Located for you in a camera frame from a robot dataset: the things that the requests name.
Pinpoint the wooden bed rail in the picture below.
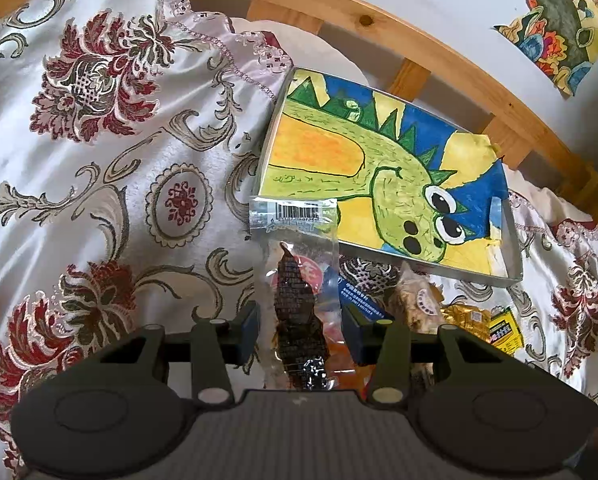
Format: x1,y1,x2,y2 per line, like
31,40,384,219
247,0,598,222

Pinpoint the landscape wall drawing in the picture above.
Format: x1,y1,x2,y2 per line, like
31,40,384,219
493,0,598,98

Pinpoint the dinosaur drawing paper liner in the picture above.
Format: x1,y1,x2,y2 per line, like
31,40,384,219
257,69,511,276

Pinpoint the white pillow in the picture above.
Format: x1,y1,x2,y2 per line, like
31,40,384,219
231,18,369,84

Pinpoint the nut bar clear wrapper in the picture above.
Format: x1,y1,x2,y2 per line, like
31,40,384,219
387,262,444,335

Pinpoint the yellow snack packet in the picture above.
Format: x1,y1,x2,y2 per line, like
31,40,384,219
489,306,524,356

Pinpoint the metal tray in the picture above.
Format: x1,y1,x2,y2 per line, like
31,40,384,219
252,66,525,290

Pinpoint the gold foil snack packet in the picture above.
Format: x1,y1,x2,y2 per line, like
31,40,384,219
441,304,491,342

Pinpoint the orange-red snack bag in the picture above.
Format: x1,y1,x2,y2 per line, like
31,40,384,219
320,312,375,400

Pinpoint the dark dried snack clear packet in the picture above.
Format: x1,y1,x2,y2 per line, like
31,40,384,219
249,196,340,391

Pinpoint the blue paper sachet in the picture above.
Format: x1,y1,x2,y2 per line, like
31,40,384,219
337,276,395,326

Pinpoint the floral satin bedspread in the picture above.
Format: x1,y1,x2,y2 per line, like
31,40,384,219
0,0,598,479

